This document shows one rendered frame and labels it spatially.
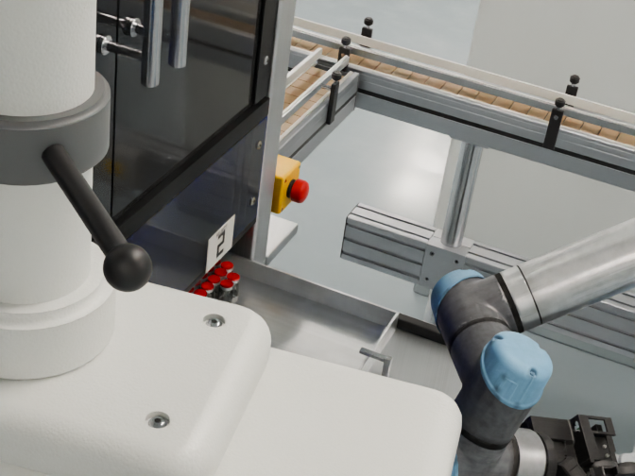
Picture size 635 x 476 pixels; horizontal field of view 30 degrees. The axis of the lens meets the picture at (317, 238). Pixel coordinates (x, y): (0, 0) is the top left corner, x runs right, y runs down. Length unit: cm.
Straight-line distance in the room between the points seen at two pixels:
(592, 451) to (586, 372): 197
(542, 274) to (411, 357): 51
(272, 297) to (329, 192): 206
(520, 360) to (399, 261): 155
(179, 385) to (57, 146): 15
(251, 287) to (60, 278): 131
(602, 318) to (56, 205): 219
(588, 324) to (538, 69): 75
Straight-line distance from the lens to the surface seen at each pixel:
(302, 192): 197
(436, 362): 185
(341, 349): 183
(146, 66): 128
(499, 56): 316
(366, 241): 280
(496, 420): 129
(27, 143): 57
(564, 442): 145
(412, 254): 277
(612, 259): 138
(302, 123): 234
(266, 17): 171
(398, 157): 424
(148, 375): 65
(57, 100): 58
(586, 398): 332
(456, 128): 257
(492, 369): 127
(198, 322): 69
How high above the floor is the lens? 200
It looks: 33 degrees down
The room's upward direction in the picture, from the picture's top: 8 degrees clockwise
